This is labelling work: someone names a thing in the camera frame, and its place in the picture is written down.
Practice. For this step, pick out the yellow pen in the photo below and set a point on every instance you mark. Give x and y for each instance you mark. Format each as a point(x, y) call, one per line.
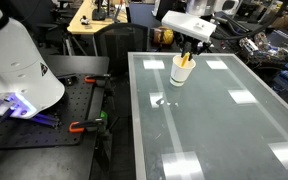
point(185, 61)

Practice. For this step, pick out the yellow brown round bag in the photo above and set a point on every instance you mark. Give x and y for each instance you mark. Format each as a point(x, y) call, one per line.
point(162, 36)

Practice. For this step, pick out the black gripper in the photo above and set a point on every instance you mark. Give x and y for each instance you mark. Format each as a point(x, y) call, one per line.
point(197, 44)

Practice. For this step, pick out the black mesh chair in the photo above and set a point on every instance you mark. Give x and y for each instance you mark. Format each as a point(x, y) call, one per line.
point(120, 46)

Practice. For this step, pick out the white paper cup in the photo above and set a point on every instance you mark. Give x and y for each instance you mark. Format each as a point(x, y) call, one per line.
point(180, 75)

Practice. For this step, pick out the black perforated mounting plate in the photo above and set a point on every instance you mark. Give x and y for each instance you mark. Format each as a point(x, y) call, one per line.
point(34, 136)

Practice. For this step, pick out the light wooden desk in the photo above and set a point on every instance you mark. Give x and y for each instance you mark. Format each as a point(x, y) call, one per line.
point(84, 20)

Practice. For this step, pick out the orange black clamp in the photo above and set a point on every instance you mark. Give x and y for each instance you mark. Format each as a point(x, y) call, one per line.
point(84, 125)
point(95, 78)

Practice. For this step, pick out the small black device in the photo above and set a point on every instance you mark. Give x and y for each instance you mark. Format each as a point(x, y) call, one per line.
point(71, 80)

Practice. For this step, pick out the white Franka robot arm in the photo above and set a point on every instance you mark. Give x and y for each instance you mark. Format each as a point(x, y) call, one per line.
point(17, 66)

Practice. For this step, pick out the white wrist mount box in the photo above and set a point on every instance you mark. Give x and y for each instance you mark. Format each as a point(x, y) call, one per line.
point(189, 25)

